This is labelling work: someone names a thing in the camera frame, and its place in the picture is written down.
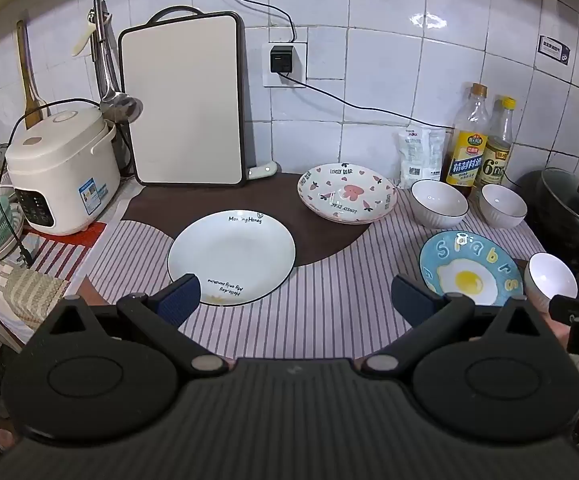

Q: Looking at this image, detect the white knife handle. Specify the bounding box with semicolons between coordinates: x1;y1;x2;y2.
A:
246;161;278;181

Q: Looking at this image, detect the red striped cloth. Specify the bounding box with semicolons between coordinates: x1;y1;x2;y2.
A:
0;220;107;286

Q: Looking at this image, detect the purple striped cloth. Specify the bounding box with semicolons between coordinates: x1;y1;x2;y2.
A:
86;185;545;361

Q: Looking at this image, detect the steel ladle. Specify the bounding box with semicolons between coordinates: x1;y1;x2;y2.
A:
92;0;144;123

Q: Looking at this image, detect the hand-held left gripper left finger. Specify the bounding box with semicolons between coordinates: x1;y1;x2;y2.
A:
49;274;225;377

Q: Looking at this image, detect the white rice cooker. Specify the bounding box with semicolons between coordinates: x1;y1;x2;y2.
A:
5;110;121;236

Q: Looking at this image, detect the black wall cable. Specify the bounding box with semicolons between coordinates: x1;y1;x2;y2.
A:
198;0;299;45

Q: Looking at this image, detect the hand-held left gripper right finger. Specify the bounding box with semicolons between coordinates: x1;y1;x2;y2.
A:
362;275;537;377

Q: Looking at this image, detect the pale label vinegar bottle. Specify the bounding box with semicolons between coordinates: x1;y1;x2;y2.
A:
477;96;515;192

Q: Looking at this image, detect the white plate with black lettering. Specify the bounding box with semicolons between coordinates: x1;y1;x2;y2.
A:
167;210;297;307

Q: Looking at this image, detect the wall sticker label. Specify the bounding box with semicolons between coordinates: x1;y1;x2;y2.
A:
538;35;570;66

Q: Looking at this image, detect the white hanging utensil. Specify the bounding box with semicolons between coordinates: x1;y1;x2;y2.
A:
72;10;112;58

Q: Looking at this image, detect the white wall socket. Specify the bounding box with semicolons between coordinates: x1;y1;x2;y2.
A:
262;41;309;88

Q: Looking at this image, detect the yellow label cooking wine bottle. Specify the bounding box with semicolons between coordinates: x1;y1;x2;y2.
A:
443;83;491;198

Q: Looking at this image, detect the glass pot lid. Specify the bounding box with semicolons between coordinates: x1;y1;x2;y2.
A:
541;167;579;236

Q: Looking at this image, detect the black charger cable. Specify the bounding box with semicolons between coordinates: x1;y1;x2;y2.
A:
276;72;456;132

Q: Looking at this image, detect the blue fried egg plate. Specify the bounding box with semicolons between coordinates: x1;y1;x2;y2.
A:
419;230;525;308

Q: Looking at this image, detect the white ribbed bowl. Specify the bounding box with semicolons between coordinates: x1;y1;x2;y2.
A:
410;179;470;229
479;183;528;229
524;252;579;313

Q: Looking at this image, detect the white cutting board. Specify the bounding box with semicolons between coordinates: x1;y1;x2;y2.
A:
118;6;246;188

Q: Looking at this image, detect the pink patterned plate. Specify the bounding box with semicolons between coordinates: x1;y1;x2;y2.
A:
298;163;399;220
302;200;396;225

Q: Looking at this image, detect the clear salt bag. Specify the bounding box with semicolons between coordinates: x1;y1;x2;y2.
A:
398;124;446;188

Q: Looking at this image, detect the brown round mat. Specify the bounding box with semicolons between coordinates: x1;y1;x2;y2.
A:
120;172;373;267

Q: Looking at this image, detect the wooden spatula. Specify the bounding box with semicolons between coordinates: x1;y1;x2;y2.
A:
16;20;50;130

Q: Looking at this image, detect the black charger plug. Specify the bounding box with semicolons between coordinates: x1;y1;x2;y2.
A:
269;46;294;75

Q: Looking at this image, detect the beige woven cloth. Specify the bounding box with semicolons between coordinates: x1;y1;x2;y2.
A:
4;267;70;321

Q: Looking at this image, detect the black cooking pot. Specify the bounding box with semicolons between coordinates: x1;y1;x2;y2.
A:
517;170;579;271

